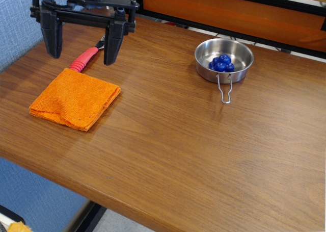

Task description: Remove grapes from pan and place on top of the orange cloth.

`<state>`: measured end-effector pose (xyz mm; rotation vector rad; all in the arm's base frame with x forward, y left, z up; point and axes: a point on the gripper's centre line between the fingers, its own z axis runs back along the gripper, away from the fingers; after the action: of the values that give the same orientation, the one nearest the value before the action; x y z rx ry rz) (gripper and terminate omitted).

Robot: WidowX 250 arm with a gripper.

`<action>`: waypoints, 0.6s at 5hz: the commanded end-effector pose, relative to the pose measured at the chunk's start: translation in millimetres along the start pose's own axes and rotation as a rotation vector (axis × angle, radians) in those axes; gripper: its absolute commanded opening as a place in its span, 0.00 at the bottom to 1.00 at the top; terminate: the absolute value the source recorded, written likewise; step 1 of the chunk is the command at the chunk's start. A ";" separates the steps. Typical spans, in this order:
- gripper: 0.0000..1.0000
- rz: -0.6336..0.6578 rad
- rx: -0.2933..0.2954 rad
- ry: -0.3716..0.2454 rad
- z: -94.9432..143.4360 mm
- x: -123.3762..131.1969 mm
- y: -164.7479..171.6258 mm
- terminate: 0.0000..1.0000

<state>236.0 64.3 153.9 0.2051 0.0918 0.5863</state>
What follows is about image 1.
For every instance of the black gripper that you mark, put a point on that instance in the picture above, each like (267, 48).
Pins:
(51, 14)

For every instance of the blue toy grape bunch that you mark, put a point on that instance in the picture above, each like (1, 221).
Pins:
(222, 63)

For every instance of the folded orange cloth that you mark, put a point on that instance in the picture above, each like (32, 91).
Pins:
(74, 99)

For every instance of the orange object at corner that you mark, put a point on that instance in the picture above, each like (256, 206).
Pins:
(18, 227)

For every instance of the fork with red handle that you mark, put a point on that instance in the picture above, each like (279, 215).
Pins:
(82, 60)

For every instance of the steel bowl with wire handle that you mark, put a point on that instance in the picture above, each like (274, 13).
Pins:
(241, 56)

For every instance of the black table leg frame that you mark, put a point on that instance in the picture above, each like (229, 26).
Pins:
(86, 218)

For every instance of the orange panel with black frame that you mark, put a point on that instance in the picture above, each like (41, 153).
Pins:
(296, 25)

